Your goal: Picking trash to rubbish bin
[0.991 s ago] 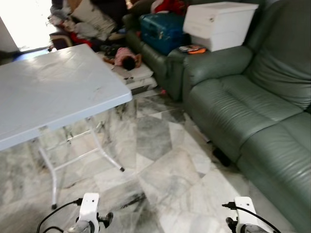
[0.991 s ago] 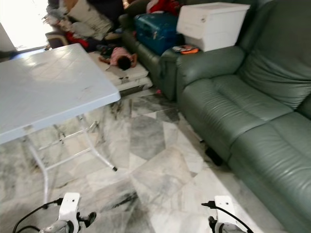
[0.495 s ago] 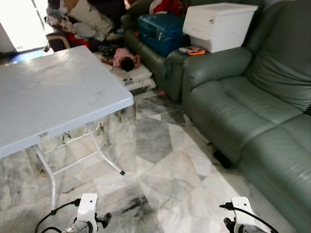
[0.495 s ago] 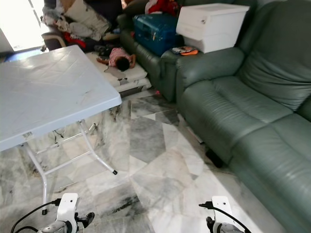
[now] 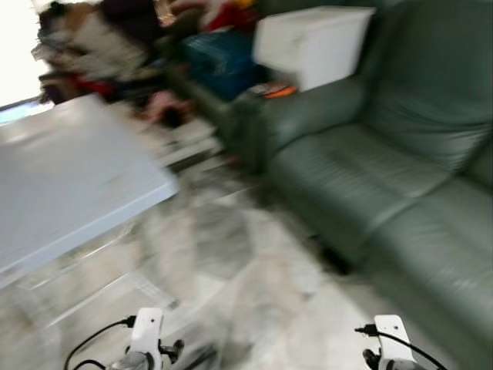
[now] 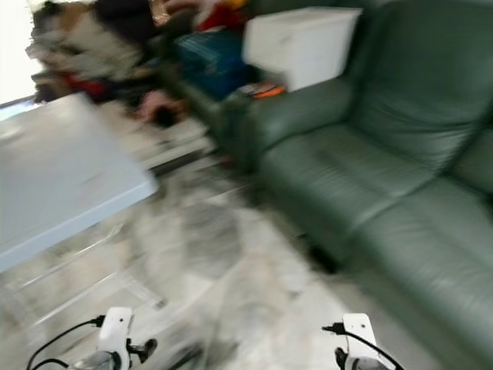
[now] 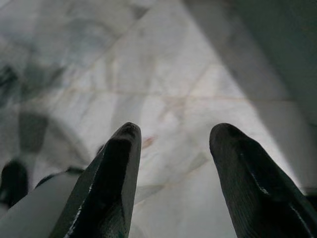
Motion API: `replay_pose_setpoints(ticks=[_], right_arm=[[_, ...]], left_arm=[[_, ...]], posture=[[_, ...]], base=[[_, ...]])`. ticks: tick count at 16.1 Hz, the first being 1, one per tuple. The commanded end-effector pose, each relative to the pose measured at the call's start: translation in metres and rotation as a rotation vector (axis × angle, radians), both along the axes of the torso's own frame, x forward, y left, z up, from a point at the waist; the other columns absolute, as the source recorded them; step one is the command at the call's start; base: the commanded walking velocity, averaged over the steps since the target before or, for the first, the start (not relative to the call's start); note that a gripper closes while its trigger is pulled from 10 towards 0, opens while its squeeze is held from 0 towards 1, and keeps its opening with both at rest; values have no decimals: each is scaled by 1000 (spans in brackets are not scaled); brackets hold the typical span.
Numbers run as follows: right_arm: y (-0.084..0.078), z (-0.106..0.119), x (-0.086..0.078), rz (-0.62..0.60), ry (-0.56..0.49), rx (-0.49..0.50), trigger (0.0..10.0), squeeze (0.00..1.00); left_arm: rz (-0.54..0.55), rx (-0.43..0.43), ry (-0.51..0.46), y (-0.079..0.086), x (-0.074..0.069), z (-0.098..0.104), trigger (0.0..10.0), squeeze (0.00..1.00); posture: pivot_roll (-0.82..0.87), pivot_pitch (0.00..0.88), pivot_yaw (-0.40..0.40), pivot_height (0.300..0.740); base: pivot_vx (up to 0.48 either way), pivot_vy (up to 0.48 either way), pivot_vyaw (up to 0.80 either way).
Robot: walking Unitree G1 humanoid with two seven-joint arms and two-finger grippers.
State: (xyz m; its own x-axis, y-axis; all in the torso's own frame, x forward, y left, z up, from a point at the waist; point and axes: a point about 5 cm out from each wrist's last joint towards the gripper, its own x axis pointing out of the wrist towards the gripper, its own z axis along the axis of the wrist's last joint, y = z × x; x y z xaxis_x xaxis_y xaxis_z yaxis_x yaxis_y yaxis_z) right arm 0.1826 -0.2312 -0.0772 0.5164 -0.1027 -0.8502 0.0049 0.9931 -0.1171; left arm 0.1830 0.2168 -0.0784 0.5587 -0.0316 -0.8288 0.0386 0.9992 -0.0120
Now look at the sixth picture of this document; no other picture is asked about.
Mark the large white plastic table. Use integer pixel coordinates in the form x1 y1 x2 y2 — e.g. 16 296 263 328
0 92 159 274

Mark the green leather sofa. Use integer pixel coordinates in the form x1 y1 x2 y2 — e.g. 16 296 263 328
220 0 493 370

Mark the white floor mattress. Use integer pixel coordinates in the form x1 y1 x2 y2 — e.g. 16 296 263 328
145 116 230 169

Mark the child in striped shirt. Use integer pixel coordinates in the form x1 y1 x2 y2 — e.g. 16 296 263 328
137 88 187 130

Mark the orange and black item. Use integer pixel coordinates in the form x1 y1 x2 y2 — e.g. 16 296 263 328
237 81 287 99

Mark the blue plastic basket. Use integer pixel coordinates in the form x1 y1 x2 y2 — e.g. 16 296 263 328
174 29 253 101

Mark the pile of clothes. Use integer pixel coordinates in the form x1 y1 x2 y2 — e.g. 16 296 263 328
27 0 159 101

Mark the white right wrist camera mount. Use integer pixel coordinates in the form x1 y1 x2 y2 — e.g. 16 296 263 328
342 312 379 363

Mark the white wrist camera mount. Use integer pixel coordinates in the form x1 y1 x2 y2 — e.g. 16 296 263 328
342 312 379 363
98 306 134 358

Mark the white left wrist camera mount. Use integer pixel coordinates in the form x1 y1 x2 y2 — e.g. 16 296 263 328
98 306 134 358

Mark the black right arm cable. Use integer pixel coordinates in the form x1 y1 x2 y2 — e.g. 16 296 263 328
322 322 406 370

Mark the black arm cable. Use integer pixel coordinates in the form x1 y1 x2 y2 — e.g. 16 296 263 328
322 322 406 370
25 314 106 370

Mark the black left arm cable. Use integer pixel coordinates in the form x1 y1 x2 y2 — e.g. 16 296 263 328
25 314 106 370

